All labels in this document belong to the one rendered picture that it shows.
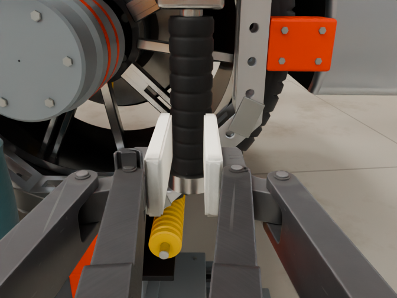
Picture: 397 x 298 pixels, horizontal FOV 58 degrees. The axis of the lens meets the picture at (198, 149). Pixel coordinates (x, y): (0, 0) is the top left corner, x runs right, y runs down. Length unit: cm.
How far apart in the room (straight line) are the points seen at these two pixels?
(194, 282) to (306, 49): 68
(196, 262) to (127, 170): 91
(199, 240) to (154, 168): 136
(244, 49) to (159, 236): 34
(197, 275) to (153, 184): 86
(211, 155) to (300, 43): 38
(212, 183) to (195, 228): 142
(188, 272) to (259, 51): 68
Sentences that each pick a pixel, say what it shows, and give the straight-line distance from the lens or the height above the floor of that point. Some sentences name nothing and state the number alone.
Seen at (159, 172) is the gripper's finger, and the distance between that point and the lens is 16.
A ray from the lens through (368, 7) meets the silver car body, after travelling 71.
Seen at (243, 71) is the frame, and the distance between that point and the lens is 51.
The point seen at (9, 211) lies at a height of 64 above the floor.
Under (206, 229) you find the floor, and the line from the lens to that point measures 157.
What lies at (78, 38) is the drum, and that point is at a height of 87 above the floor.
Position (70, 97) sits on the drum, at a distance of 39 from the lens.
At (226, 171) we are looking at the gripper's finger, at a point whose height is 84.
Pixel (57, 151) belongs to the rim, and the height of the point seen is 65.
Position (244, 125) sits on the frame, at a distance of 53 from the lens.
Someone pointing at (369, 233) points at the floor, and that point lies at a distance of 171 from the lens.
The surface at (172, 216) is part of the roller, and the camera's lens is 67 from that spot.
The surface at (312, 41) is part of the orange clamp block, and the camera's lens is 53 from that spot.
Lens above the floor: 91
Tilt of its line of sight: 23 degrees down
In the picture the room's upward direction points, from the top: straight up
